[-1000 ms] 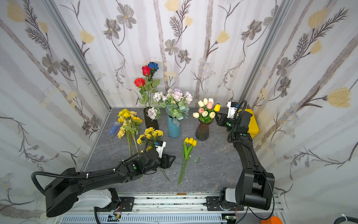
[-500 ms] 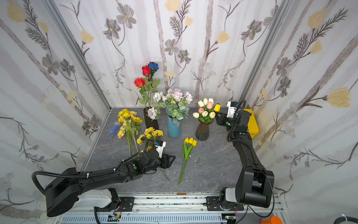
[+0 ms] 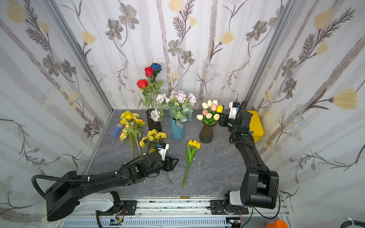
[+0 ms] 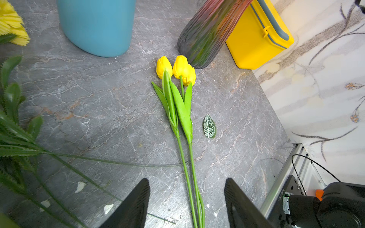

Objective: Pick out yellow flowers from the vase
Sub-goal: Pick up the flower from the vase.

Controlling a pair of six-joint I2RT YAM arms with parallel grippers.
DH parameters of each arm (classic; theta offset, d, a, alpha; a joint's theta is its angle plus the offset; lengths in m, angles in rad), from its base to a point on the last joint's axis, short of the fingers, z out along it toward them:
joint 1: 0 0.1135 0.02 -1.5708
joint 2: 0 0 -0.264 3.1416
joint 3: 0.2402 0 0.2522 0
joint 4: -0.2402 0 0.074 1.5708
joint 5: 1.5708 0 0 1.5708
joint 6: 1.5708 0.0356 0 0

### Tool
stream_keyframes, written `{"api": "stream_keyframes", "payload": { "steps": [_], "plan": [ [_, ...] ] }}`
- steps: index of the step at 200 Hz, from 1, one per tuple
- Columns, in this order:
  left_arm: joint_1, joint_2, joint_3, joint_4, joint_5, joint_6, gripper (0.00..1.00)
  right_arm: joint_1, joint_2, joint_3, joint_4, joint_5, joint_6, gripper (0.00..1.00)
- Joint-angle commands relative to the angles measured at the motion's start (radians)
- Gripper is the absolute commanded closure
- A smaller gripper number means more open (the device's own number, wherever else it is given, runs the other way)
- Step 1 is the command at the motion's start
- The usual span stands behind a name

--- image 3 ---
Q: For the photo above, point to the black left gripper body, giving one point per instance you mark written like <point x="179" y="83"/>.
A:
<point x="158" y="167"/>

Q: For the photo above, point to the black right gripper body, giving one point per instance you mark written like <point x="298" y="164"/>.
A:
<point x="225" y="120"/>

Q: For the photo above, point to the yellow tulip stem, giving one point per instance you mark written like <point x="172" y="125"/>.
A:
<point x="220" y="109"/>
<point x="188" y="162"/>
<point x="190" y="152"/>
<point x="197" y="148"/>

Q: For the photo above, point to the dark glass vase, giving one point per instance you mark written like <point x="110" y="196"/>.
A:
<point x="206" y="134"/>

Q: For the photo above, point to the teal vase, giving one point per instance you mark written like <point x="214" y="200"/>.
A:
<point x="176" y="132"/>

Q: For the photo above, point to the black vase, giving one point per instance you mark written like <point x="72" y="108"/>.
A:
<point x="152" y="125"/>

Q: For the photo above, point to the yellow rose bunch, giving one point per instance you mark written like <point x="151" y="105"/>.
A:
<point x="133" y="127"/>

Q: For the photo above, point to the single yellow marigold stem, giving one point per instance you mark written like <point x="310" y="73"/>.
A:
<point x="160" y="137"/>

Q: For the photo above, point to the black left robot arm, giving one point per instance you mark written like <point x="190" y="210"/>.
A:
<point x="64" y="194"/>

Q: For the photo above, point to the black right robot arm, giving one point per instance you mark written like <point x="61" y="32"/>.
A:
<point x="260" y="185"/>

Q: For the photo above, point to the mixed tulip sunflower bouquet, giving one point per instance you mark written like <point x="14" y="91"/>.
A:
<point x="209" y="116"/>

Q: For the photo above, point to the small green fallen leaf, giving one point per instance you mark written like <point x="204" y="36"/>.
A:
<point x="200" y="163"/>

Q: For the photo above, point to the yellow lidded box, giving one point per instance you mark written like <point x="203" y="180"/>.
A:
<point x="256" y="128"/>

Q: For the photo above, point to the small metal scissors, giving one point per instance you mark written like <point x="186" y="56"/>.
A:
<point x="112" y="141"/>

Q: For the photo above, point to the yellow marigold bouquet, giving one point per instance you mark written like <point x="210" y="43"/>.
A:
<point x="177" y="103"/>

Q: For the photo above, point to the blue pill organizer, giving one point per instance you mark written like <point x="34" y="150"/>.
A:
<point x="116" y="131"/>

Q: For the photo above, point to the red rose bouquet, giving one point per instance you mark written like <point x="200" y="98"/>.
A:
<point x="150" y="86"/>

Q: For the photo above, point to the orange object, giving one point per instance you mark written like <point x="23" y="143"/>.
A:
<point x="276" y="224"/>

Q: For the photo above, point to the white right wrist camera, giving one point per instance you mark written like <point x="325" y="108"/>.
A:
<point x="234" y="108"/>

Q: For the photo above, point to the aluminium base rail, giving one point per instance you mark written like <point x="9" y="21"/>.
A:
<point x="177" y="212"/>

